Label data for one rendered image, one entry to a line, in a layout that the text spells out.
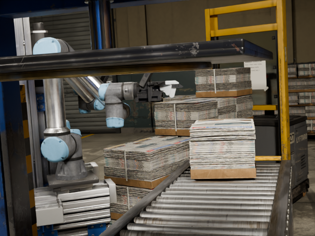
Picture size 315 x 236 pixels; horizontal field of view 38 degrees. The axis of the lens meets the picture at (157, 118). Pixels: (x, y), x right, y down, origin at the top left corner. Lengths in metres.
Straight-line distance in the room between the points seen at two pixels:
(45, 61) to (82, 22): 10.14
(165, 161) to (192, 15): 7.26
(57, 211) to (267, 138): 2.67
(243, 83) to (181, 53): 3.33
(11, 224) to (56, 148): 0.78
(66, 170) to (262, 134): 2.55
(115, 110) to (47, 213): 0.54
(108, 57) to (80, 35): 10.18
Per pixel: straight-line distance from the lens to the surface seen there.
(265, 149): 4.40
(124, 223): 1.57
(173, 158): 2.93
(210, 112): 3.33
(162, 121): 3.35
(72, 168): 2.18
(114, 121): 1.98
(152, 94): 1.93
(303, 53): 9.64
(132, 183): 2.86
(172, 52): 0.50
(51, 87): 2.04
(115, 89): 1.96
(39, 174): 2.37
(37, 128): 2.34
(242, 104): 3.77
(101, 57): 0.53
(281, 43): 4.10
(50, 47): 2.02
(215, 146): 2.05
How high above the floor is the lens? 1.28
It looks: 6 degrees down
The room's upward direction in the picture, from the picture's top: 3 degrees counter-clockwise
